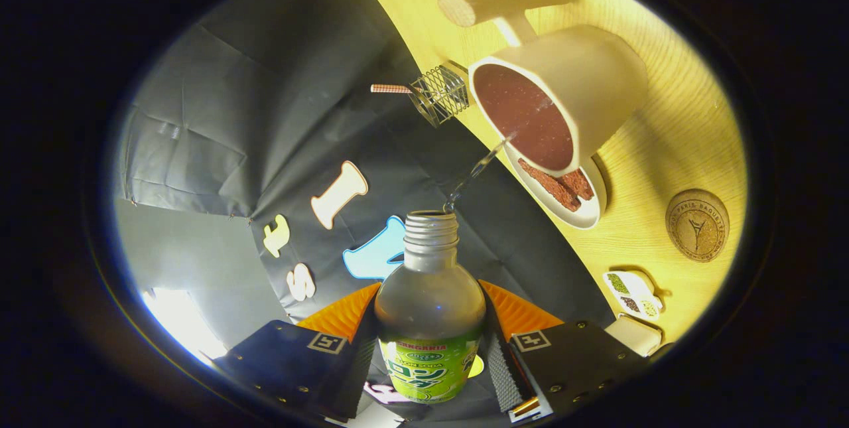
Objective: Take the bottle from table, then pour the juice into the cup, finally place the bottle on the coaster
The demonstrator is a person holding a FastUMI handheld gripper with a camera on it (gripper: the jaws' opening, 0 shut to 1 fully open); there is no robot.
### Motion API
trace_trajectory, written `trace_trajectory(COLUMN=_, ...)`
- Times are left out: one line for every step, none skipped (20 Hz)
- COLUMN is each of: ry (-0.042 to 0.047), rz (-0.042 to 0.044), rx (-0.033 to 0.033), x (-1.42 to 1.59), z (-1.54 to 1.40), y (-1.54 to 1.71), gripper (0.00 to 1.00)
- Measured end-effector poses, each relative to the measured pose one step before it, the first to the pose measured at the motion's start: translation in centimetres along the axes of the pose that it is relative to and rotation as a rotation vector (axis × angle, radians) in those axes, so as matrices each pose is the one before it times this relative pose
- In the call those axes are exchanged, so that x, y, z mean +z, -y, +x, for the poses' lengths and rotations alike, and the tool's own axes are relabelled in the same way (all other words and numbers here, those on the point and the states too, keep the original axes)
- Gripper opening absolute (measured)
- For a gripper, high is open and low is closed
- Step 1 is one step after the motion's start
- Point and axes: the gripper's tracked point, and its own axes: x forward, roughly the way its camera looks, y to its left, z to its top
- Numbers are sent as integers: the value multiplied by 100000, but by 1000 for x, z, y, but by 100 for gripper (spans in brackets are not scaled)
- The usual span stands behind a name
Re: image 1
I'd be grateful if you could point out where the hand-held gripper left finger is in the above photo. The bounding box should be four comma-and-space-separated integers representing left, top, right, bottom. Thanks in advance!
216, 282, 382, 423

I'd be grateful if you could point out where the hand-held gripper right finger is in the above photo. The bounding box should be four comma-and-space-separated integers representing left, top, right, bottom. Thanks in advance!
478, 279, 651, 423

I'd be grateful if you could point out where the silver bottle with green label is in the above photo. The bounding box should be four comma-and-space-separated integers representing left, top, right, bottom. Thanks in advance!
374, 210, 487, 405

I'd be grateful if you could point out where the clear juice stream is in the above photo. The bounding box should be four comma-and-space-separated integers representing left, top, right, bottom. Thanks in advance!
443, 136, 515, 213

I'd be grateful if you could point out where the round cork coaster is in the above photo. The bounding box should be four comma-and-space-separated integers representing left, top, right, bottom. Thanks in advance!
665, 188, 730, 262

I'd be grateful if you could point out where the white cup with wooden handle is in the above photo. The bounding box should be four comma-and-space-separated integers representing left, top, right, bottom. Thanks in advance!
437, 0, 649, 178

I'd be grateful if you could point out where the white toaster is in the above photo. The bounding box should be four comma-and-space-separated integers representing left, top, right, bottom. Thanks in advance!
604, 314, 664, 357

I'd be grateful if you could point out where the white divided dish of beans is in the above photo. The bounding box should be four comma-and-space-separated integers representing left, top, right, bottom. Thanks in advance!
602, 270, 664, 321

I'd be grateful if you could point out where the white round plate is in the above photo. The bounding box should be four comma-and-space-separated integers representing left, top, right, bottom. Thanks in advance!
504, 149, 608, 230

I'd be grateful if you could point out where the brown meat piece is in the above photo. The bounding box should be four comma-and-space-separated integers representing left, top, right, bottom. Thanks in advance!
517, 158, 583, 212
557, 169, 596, 202

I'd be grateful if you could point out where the black backdrop cloth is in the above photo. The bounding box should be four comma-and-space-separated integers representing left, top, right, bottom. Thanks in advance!
119, 0, 614, 422

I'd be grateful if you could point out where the wooden table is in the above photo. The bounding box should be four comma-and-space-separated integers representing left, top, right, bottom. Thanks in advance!
332, 0, 749, 349

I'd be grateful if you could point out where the wire basket holder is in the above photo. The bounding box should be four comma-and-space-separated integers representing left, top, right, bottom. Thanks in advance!
408, 64, 472, 128

